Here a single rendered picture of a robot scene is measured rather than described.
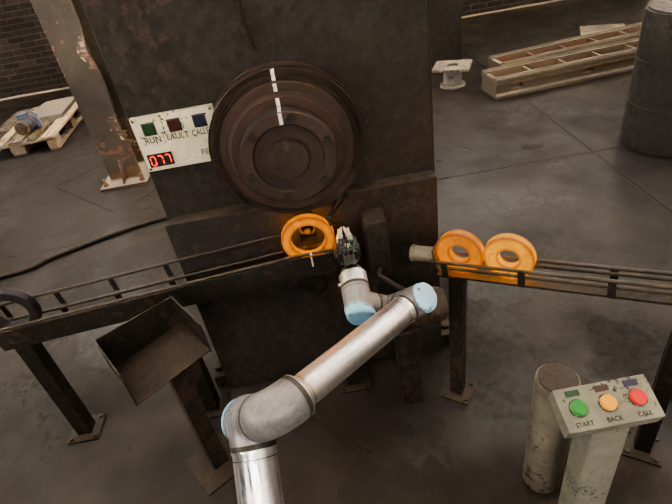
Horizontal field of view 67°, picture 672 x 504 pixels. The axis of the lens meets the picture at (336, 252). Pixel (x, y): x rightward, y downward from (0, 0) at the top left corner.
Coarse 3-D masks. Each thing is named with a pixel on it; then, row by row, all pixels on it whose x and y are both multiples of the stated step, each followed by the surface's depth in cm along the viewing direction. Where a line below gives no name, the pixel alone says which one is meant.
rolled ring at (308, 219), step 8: (296, 216) 172; (304, 216) 170; (312, 216) 171; (320, 216) 173; (288, 224) 171; (296, 224) 171; (304, 224) 171; (312, 224) 171; (320, 224) 172; (328, 224) 172; (288, 232) 172; (328, 232) 174; (288, 240) 174; (328, 240) 176; (288, 248) 176; (296, 248) 179; (320, 248) 178; (328, 248) 178
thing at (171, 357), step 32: (160, 320) 166; (192, 320) 157; (128, 352) 163; (160, 352) 162; (192, 352) 159; (128, 384) 155; (160, 384) 152; (192, 384) 168; (192, 416) 174; (224, 448) 199; (224, 480) 188
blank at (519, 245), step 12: (492, 240) 155; (504, 240) 153; (516, 240) 151; (492, 252) 157; (516, 252) 153; (528, 252) 151; (492, 264) 160; (504, 264) 159; (516, 264) 157; (528, 264) 153
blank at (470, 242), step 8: (448, 232) 163; (456, 232) 161; (464, 232) 160; (440, 240) 164; (448, 240) 163; (456, 240) 161; (464, 240) 160; (472, 240) 159; (440, 248) 166; (448, 248) 165; (464, 248) 162; (472, 248) 160; (480, 248) 159; (440, 256) 168; (448, 256) 167; (456, 256) 168; (472, 256) 162; (480, 256) 160; (480, 264) 162; (464, 272) 167
